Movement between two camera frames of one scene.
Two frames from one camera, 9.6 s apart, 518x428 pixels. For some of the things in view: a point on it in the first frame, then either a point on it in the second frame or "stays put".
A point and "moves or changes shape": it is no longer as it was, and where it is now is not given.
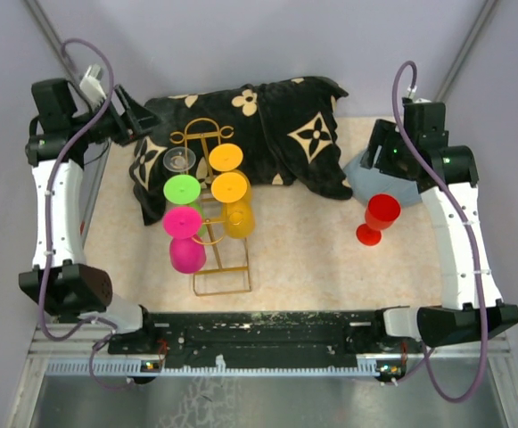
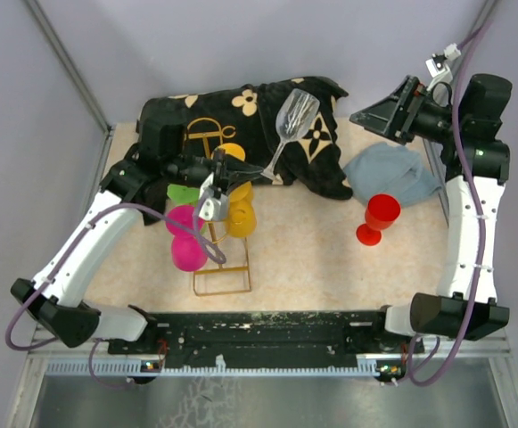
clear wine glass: (179, 159) moves or changes shape
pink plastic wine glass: (187, 252) stays put
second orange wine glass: (235, 190) stays put
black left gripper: (134, 119) → (224, 177)
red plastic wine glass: (382, 211) stays put
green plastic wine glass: (182, 189) stays put
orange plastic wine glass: (226, 157) stays put
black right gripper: (384, 133) → (387, 116)
